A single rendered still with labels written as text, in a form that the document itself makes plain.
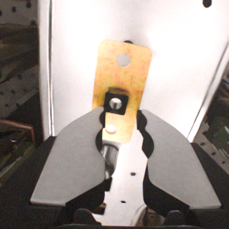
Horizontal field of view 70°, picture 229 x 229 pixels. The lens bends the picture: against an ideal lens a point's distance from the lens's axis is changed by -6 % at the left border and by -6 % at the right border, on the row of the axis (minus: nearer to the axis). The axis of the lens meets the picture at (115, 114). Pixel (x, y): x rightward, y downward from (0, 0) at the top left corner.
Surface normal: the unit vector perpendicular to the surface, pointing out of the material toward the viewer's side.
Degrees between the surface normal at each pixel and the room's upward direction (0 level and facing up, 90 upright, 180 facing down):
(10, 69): 90
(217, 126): 78
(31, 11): 0
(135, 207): 0
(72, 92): 0
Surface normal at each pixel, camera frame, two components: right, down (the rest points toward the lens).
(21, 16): -0.11, 0.50
